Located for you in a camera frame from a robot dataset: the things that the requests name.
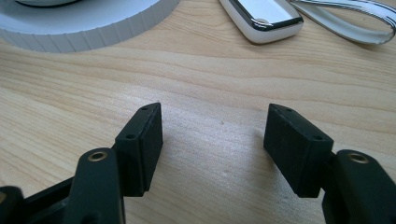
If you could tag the white ribbed round base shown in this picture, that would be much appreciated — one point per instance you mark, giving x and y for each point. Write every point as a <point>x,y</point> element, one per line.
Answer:
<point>93,28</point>

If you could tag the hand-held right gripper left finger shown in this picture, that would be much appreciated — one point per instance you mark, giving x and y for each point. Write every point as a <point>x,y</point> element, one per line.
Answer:
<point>137,155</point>

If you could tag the white chrome-rimmed rectangular device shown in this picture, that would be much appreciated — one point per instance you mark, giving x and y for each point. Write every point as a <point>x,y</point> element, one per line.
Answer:
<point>264,21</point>

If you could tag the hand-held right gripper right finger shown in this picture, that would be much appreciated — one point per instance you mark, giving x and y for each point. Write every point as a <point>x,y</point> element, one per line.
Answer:
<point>299,155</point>

